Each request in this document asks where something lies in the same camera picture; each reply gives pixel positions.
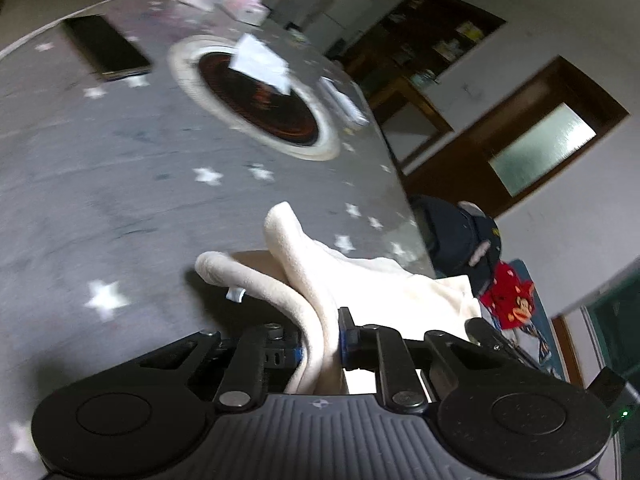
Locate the round black induction cooker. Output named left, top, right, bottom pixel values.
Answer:
left=167, top=35, right=342, bottom=162

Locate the grey star-print tablecloth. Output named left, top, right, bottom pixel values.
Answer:
left=0, top=0, right=436, bottom=466

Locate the white tissue paper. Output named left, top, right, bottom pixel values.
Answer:
left=229, top=34, right=291, bottom=95

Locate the white refrigerator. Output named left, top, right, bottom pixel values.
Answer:
left=300, top=0, right=383, bottom=58

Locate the dark blue jacket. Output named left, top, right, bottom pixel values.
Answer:
left=410, top=195, right=502, bottom=296

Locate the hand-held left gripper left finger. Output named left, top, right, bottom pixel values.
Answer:
left=134, top=324, right=307, bottom=412

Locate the white long box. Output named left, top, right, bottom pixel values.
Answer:
left=319, top=76, right=369, bottom=127

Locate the black smartphone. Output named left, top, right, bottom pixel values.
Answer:
left=60, top=14, right=152, bottom=82

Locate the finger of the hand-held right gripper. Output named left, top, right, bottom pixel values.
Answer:
left=465, top=317, right=536, bottom=368

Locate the cream garment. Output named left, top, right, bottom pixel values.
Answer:
left=195, top=201, right=483, bottom=395

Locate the wooden desk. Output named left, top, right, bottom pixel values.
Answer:
left=362, top=77, right=455, bottom=158

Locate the dark wooden shelf cabinet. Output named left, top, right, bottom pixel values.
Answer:
left=340, top=0, right=507, bottom=101

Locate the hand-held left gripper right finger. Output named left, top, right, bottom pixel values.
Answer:
left=337, top=306, right=496, bottom=409

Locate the wooden door with glass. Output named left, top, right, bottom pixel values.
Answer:
left=405, top=56, right=630, bottom=218

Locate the red printed cloth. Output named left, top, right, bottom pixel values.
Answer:
left=479, top=260, right=536, bottom=331

